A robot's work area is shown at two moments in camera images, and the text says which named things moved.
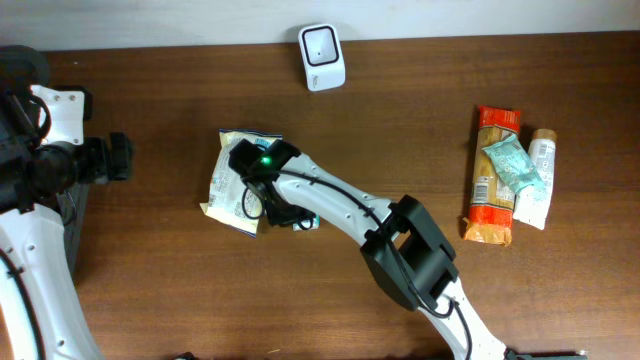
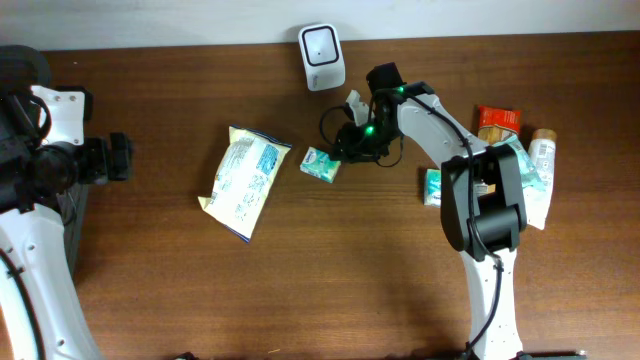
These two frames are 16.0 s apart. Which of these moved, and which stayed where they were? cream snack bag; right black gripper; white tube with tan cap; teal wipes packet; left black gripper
Moved: right black gripper
Stayed: white tube with tan cap; cream snack bag; left black gripper; teal wipes packet
